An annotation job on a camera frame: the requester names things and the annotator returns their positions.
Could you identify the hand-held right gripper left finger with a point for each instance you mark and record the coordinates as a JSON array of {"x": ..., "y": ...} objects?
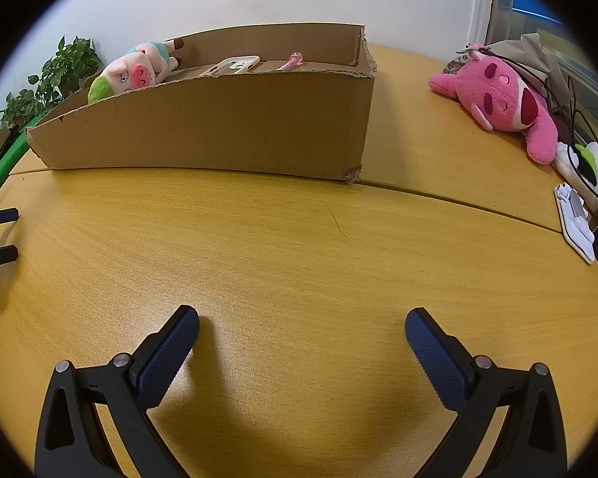
[{"x": 167, "y": 353}]

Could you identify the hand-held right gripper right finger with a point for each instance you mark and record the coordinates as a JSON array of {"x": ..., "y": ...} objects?
[{"x": 436, "y": 353}]

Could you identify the brown cardboard box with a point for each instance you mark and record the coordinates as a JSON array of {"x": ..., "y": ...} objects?
[{"x": 219, "y": 124}]

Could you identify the green board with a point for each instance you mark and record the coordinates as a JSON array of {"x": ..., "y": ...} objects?
[{"x": 10, "y": 152}]

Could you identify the green potted plant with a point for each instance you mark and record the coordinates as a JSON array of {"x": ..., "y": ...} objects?
[{"x": 65, "y": 69}]

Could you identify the white flat packet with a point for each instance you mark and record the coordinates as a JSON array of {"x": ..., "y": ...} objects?
[{"x": 575, "y": 224}]

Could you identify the pig plush toy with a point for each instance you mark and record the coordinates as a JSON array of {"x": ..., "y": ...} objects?
[{"x": 134, "y": 72}]

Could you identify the pink bear plush toy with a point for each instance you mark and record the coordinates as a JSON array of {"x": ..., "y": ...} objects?
[{"x": 498, "y": 94}]

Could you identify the pink pen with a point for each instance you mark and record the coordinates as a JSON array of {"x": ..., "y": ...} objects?
[{"x": 290, "y": 62}]

